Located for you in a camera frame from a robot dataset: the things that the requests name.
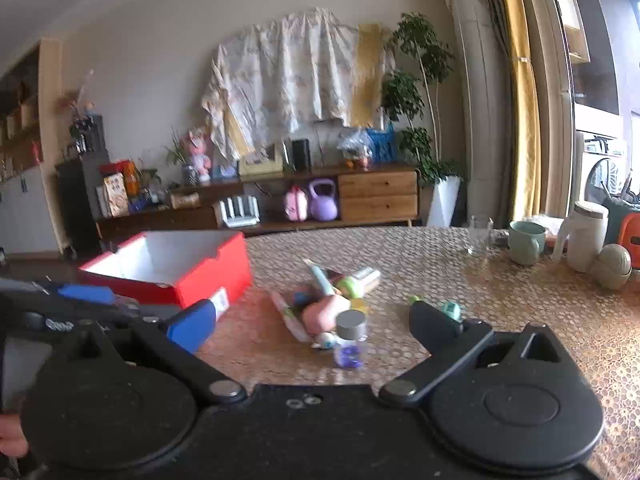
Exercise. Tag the orange stool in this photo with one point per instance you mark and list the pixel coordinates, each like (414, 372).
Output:
(631, 240)

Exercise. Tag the pink pig toy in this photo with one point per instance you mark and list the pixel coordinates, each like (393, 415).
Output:
(324, 312)

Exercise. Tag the vase with dried flowers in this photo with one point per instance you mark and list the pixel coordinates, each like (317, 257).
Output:
(80, 120)

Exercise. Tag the yellow curtain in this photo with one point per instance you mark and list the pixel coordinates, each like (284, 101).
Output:
(525, 110)

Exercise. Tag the white planter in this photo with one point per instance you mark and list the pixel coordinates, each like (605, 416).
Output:
(445, 202)

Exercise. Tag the orange red box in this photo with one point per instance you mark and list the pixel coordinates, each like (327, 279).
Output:
(127, 172)

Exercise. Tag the blue plastic basket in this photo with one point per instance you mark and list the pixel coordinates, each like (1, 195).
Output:
(382, 145)

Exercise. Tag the cream photo frame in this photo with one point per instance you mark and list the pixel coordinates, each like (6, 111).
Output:
(260, 165)

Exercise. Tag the purple kettlebell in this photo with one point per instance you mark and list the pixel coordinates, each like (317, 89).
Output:
(324, 205)

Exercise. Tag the clear drinking glass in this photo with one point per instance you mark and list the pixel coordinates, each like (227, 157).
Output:
(480, 237)

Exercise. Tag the tall green houseplant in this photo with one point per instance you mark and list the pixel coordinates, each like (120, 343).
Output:
(417, 85)

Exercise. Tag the floral draped cloth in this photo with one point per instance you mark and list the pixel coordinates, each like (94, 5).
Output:
(295, 75)

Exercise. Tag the pink backpack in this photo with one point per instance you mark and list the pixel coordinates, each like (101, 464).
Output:
(296, 205)

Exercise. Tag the red cardboard box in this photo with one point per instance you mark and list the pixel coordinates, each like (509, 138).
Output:
(200, 275)

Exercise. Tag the pink doll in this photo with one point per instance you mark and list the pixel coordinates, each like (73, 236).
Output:
(200, 155)

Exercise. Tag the grey standing air conditioner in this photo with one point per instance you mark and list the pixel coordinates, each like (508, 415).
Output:
(482, 110)

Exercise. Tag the white router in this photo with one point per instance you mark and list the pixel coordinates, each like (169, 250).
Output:
(237, 212)

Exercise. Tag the round green container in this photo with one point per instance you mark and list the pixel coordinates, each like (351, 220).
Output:
(612, 266)

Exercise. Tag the small grey capped bottle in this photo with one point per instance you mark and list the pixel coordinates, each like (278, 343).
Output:
(350, 332)

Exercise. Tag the pink white tube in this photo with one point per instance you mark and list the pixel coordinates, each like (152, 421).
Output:
(289, 314)

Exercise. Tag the small yellow item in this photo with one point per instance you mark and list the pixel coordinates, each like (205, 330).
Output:
(359, 306)

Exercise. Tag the small potted plant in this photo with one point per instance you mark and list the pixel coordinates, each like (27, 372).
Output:
(185, 160)
(149, 182)

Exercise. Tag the black speaker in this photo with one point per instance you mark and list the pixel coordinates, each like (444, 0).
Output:
(301, 155)

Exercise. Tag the black cabinet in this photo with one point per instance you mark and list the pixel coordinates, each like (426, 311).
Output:
(75, 200)

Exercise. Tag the small green item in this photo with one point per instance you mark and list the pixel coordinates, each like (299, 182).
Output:
(415, 300)

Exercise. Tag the green mug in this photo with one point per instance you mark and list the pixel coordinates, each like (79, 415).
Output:
(525, 242)

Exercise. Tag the printed snack box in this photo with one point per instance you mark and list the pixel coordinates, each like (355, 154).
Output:
(116, 195)

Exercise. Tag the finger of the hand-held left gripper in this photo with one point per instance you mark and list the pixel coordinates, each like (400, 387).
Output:
(85, 293)
(55, 321)

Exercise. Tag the white lidded jug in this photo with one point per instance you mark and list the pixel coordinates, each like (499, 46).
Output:
(587, 237)

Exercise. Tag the small white box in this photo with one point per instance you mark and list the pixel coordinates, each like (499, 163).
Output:
(185, 200)

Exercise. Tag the small teal item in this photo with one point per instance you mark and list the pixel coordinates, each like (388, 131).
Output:
(451, 310)

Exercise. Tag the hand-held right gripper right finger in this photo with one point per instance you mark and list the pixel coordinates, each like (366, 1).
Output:
(432, 327)

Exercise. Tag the wooden wall shelf unit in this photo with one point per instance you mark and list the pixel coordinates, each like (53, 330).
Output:
(25, 160)

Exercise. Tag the green capped clear container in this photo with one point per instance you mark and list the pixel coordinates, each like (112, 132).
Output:
(352, 284)

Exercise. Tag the person's left hand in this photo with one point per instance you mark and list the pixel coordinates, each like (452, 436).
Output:
(11, 435)

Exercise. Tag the wooden media cabinet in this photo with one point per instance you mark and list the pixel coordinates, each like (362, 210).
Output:
(377, 195)

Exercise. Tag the small white toy figure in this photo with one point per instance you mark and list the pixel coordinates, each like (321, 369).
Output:
(325, 341)

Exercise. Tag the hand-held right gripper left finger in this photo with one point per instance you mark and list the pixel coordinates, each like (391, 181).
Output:
(192, 324)

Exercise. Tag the dark green bin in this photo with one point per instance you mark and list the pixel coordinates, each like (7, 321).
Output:
(620, 210)

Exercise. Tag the clear plastic bag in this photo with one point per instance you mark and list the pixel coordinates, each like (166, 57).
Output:
(355, 147)

